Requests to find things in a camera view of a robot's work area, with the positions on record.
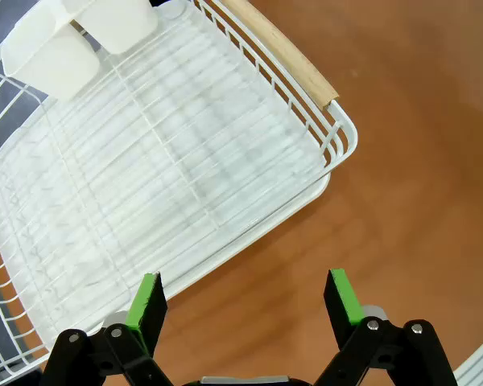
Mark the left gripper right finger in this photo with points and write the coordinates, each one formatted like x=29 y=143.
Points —
x=342 y=309

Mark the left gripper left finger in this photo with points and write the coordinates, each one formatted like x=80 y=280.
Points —
x=149 y=309

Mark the white plastic drip tray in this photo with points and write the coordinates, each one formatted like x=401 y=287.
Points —
x=185 y=161

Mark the white plastic cutlery holder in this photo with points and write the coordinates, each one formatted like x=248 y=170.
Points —
x=56 y=64

